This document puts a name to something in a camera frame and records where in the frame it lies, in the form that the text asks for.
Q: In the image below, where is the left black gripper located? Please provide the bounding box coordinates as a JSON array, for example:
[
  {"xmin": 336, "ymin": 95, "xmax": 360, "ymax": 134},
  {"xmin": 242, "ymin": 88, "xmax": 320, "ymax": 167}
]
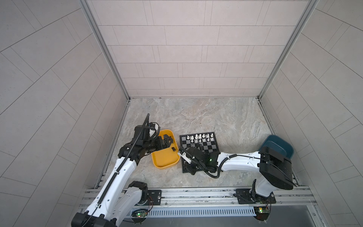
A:
[{"xmin": 141, "ymin": 134, "xmax": 173, "ymax": 153}]

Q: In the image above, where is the black white chess board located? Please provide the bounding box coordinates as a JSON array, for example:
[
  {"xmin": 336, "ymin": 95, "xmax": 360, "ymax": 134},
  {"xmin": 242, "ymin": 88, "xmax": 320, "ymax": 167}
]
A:
[{"xmin": 179, "ymin": 132, "xmax": 219, "ymax": 174}]

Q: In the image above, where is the yellow plastic tray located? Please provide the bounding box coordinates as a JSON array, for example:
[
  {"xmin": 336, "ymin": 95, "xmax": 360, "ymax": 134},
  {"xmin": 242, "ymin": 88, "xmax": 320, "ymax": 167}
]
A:
[{"xmin": 151, "ymin": 130, "xmax": 180, "ymax": 169}]

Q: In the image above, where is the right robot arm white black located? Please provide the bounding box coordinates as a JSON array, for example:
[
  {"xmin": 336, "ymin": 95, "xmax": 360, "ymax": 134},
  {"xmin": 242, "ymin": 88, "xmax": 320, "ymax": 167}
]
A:
[{"xmin": 178, "ymin": 146, "xmax": 295, "ymax": 204}]

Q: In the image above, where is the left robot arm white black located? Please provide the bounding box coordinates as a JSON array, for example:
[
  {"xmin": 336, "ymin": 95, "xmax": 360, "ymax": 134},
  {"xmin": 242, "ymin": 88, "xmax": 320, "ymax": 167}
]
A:
[{"xmin": 71, "ymin": 116, "xmax": 176, "ymax": 227}]

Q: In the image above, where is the right controller circuit board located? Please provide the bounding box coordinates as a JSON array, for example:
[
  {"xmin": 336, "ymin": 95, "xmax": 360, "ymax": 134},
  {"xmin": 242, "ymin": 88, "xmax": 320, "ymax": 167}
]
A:
[{"xmin": 253, "ymin": 206, "xmax": 270, "ymax": 221}]

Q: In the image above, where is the controller circuit board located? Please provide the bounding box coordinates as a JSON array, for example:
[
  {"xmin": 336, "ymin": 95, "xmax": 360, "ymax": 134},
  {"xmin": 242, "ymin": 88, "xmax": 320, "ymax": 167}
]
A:
[
  {"xmin": 131, "ymin": 209, "xmax": 148, "ymax": 224},
  {"xmin": 253, "ymin": 206, "xmax": 270, "ymax": 221}
]

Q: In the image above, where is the left controller circuit board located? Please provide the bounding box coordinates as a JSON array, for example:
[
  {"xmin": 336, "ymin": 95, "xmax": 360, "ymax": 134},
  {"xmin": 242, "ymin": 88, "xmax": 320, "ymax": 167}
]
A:
[{"xmin": 131, "ymin": 209, "xmax": 148, "ymax": 224}]

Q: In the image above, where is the teal plastic bin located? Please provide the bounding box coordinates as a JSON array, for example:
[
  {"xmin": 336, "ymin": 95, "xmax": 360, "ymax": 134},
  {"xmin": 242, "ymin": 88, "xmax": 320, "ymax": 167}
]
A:
[{"xmin": 259, "ymin": 135, "xmax": 295, "ymax": 159}]

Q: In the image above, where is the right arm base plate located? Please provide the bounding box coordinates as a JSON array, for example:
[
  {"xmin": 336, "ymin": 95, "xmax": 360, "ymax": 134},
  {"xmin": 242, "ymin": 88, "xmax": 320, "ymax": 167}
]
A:
[{"xmin": 233, "ymin": 189, "xmax": 276, "ymax": 204}]

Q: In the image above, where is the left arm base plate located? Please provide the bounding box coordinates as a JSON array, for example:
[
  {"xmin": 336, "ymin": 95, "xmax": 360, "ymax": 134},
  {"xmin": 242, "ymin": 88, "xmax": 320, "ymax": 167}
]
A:
[{"xmin": 137, "ymin": 190, "xmax": 162, "ymax": 206}]

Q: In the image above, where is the aluminium mounting rail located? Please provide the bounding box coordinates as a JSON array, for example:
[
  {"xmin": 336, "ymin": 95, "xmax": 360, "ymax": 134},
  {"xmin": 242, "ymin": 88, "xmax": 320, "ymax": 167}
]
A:
[{"xmin": 79, "ymin": 185, "xmax": 317, "ymax": 211}]

